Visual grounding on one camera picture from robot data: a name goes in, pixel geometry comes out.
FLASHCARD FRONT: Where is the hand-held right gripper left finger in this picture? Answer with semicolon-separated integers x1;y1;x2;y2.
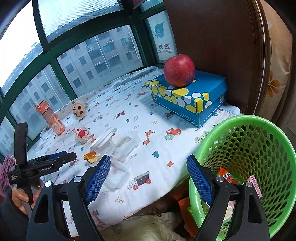
26;155;111;241

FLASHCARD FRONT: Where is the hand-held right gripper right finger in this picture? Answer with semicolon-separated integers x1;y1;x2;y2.
186;155;271;241

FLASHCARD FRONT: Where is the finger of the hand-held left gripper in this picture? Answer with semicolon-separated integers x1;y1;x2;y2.
35;152;78;168
29;151;68;163

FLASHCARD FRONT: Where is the golden wrapper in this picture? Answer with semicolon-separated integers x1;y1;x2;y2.
83;151;101;164

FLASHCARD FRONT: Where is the orange snack packet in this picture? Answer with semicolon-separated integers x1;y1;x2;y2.
217;167;242;184

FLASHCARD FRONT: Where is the white pudding cup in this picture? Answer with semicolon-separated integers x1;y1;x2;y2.
222;205;233;222

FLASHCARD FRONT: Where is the pink snack packet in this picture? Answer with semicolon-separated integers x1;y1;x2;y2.
247;175;263;199

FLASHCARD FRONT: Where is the green plastic mesh basket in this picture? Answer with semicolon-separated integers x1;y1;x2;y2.
188;115;296;240

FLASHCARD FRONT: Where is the person's left forearm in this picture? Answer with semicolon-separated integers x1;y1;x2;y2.
0;189;30;241

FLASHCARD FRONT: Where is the person's left hand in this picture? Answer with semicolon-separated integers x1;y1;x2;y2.
11;179;44;216

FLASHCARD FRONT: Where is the pink patterned cloth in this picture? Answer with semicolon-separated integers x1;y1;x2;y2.
0;155;17;186

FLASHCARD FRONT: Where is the clear plastic container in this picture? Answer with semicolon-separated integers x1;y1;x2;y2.
105;160;129;192
113;130;140;163

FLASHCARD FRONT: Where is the crumpled clear red wrapper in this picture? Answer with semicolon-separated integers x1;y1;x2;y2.
74;126;96;145

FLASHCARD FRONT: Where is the orange cardboard box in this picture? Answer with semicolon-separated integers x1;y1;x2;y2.
178;197;193;237

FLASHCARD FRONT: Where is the orange water bottle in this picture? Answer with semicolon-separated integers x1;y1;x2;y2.
34;100;66;136

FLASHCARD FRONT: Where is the clear container with white lid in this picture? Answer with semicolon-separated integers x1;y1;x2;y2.
89;133;115;156

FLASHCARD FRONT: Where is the round cream plush toy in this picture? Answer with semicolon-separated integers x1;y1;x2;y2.
71;101;88;118

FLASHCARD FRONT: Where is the cream quilted bedding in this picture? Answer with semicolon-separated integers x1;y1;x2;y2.
111;209;188;241

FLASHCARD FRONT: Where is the printed blanket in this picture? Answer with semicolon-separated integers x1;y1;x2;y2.
28;66;243;237

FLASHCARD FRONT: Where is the blue patterned cardboard box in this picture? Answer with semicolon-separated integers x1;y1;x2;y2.
145;70;228;128

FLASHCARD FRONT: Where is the red apple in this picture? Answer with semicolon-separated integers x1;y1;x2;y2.
163;54;196;87

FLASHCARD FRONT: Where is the floral beige curtain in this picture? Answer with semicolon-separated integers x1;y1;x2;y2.
259;0;294;130

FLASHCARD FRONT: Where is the white outdoor air conditioner unit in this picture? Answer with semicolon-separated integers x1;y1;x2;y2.
146;10;178;63

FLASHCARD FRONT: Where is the brown wooden panel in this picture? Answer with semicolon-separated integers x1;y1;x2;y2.
163;0;272;116

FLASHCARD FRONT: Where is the pink roller blind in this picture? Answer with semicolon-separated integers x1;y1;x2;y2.
132;0;151;10

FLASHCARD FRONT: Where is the green window frame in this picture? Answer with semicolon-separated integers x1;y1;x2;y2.
0;0;178;158

